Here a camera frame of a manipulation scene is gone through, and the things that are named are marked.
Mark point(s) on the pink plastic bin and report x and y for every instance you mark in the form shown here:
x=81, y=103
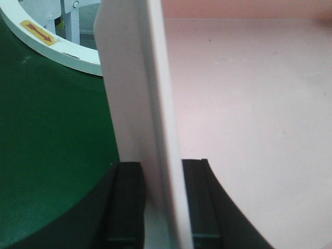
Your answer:
x=243, y=84

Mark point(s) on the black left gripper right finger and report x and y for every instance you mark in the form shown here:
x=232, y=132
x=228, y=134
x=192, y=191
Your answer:
x=216, y=221

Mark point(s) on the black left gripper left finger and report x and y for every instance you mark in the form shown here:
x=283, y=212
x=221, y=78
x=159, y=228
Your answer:
x=102, y=209

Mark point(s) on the green circular conveyor belt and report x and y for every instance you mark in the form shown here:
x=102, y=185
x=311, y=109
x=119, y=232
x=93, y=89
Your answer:
x=57, y=138

